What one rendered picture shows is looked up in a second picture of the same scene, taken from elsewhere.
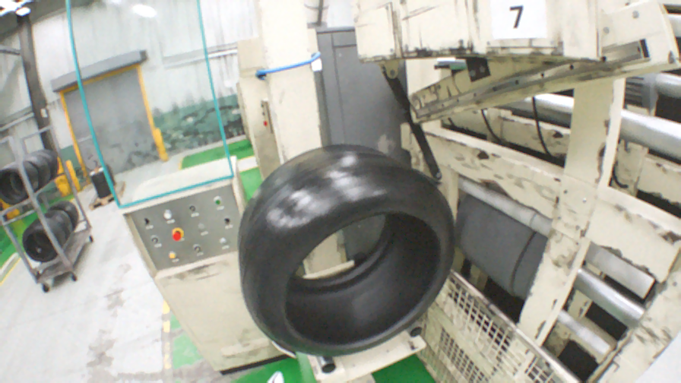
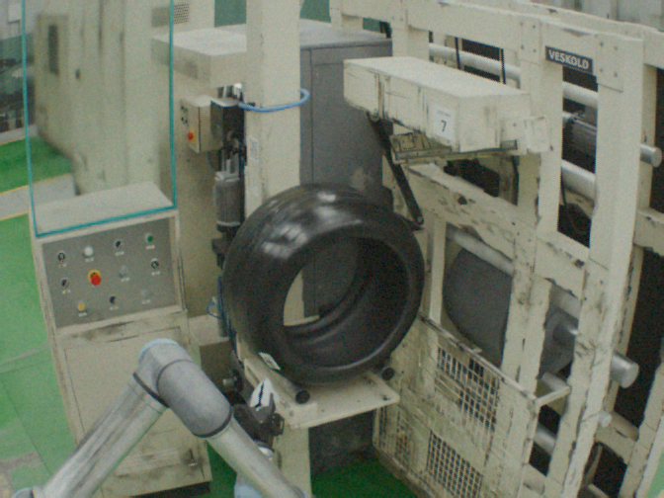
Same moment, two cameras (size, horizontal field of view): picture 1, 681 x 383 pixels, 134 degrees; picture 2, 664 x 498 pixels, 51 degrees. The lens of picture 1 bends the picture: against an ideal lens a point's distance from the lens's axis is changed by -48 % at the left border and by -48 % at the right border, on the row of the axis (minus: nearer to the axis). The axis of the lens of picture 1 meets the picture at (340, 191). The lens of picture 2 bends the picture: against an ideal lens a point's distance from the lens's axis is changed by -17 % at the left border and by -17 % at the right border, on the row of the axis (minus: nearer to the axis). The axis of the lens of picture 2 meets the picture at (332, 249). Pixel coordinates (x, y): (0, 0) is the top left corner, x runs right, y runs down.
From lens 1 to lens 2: 1.65 m
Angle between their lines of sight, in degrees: 9
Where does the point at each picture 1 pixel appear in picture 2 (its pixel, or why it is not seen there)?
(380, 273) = (351, 324)
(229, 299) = not seen: hidden behind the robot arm
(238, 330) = not seen: hidden behind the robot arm
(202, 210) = (128, 248)
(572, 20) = (468, 132)
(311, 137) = (290, 171)
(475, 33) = (426, 125)
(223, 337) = not seen: hidden behind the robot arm
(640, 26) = (516, 131)
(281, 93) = (270, 128)
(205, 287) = (116, 355)
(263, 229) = (275, 242)
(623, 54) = (508, 145)
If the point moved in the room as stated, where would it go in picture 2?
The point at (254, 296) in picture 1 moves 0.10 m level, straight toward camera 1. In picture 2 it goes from (260, 296) to (282, 310)
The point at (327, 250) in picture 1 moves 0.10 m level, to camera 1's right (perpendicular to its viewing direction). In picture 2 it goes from (290, 296) to (322, 294)
